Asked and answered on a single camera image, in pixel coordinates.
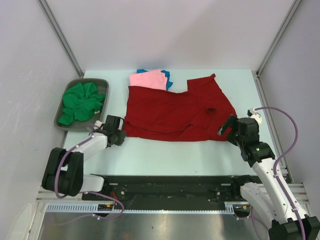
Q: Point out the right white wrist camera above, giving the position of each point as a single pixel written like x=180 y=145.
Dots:
x=253 y=114

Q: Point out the green t shirt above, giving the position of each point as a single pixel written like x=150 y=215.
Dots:
x=80 y=103

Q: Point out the grey plastic tray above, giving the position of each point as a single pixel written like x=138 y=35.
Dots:
x=103 y=87

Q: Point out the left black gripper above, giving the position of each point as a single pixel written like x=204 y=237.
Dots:
x=122 y=135

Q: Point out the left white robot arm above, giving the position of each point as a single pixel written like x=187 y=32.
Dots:
x=64 y=173

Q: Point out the right aluminium side rail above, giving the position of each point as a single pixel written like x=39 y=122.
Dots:
x=271 y=124

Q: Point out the pink folded t shirt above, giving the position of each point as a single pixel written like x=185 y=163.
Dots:
x=150 y=80

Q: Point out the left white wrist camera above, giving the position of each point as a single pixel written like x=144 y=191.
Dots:
x=98 y=124

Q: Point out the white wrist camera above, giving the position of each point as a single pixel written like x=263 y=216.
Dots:
x=98 y=124
x=253 y=114

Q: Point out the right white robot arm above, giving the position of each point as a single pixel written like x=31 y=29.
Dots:
x=283 y=215

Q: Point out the blue folded t shirt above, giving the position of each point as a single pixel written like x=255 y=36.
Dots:
x=168 y=80

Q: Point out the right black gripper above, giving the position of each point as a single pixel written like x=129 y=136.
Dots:
x=229 y=122

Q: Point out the aluminium frame post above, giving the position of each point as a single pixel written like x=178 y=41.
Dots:
x=279 y=35
x=49 y=14

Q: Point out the left aluminium frame post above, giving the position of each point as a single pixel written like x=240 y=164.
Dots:
x=49 y=14

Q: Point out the red t shirt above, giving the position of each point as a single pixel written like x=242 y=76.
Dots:
x=190 y=116

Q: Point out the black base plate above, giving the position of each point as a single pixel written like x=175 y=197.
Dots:
x=178 y=204

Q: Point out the right aluminium frame post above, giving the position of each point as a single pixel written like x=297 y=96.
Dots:
x=279 y=35

